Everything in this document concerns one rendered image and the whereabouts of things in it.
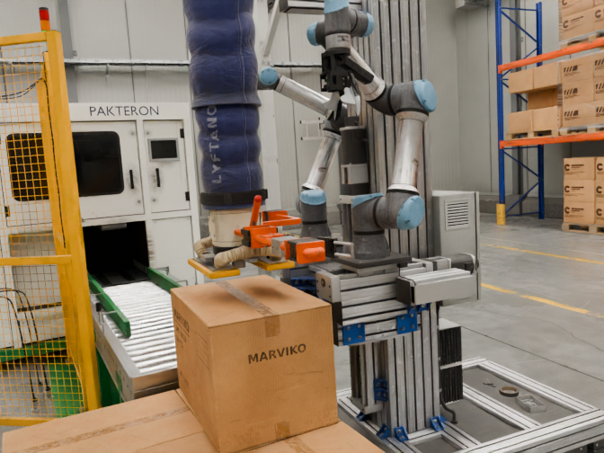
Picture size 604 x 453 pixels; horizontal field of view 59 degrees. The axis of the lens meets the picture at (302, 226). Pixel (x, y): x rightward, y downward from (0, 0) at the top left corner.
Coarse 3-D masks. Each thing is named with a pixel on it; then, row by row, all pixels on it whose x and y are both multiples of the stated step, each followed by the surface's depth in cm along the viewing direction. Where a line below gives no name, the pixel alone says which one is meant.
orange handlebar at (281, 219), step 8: (280, 216) 216; (288, 216) 212; (264, 224) 196; (272, 224) 197; (280, 224) 198; (288, 224) 200; (296, 224) 201; (240, 232) 174; (256, 240) 159; (264, 240) 153; (280, 248) 141; (312, 248) 129; (320, 248) 129; (312, 256) 128
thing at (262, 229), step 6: (246, 228) 167; (252, 228) 168; (258, 228) 161; (264, 228) 161; (270, 228) 162; (276, 228) 164; (246, 234) 161; (252, 234) 160; (258, 234) 161; (264, 234) 162; (246, 240) 163; (252, 240) 160; (252, 246) 160; (258, 246) 161
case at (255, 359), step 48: (192, 288) 208; (240, 288) 203; (288, 288) 198; (192, 336) 178; (240, 336) 160; (288, 336) 166; (192, 384) 187; (240, 384) 161; (288, 384) 167; (240, 432) 162; (288, 432) 169
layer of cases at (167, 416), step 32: (96, 416) 192; (128, 416) 191; (160, 416) 189; (192, 416) 188; (32, 448) 173; (64, 448) 171; (96, 448) 170; (128, 448) 169; (160, 448) 167; (192, 448) 166; (256, 448) 164; (288, 448) 163; (320, 448) 161; (352, 448) 160
